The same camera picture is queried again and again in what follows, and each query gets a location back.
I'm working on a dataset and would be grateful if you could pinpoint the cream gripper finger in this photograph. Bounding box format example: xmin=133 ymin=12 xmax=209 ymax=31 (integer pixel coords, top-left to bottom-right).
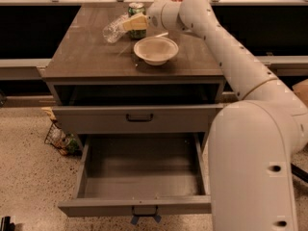
xmin=122 ymin=13 xmax=148 ymax=31

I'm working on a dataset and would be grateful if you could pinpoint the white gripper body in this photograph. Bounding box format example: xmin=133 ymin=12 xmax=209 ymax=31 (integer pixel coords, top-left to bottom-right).
xmin=146 ymin=1 xmax=166 ymax=29

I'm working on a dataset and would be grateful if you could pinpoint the green soda can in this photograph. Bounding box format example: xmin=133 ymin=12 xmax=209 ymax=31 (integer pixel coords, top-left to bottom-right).
xmin=128 ymin=2 xmax=146 ymax=39

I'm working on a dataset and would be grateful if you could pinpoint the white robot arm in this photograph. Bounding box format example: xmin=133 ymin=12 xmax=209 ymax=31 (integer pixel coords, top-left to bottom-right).
xmin=123 ymin=0 xmax=308 ymax=231

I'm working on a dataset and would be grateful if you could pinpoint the grey drawer cabinet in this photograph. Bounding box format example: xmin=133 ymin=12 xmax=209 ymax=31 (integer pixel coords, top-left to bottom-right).
xmin=41 ymin=5 xmax=227 ymax=218

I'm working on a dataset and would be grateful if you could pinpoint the closed grey upper drawer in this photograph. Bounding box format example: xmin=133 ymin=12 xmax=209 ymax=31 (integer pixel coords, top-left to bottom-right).
xmin=53 ymin=104 xmax=222 ymax=134

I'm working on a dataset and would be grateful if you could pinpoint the open grey lower drawer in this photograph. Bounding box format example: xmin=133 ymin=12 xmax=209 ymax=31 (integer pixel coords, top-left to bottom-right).
xmin=59 ymin=133 xmax=211 ymax=223

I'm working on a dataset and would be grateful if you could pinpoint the clear plastic water bottle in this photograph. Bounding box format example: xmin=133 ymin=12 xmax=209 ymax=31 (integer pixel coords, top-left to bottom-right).
xmin=103 ymin=13 xmax=128 ymax=43

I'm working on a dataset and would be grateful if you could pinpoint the white paper bowl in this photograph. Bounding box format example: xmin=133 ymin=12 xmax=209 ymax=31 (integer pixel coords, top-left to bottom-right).
xmin=134 ymin=37 xmax=179 ymax=65

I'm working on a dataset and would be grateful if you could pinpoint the wooden table corner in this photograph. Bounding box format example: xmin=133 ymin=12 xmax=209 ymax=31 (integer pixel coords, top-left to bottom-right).
xmin=293 ymin=79 xmax=308 ymax=107

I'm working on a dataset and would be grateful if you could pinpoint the black chair leg base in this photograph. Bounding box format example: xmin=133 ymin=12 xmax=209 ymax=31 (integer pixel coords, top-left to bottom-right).
xmin=291 ymin=164 xmax=308 ymax=183

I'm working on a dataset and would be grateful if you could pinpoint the black object bottom left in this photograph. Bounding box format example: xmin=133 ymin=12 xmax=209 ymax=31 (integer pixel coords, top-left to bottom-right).
xmin=0 ymin=217 xmax=15 ymax=231

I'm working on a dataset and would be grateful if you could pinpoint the black wire basket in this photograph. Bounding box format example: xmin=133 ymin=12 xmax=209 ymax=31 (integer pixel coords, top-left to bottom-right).
xmin=44 ymin=123 xmax=82 ymax=156

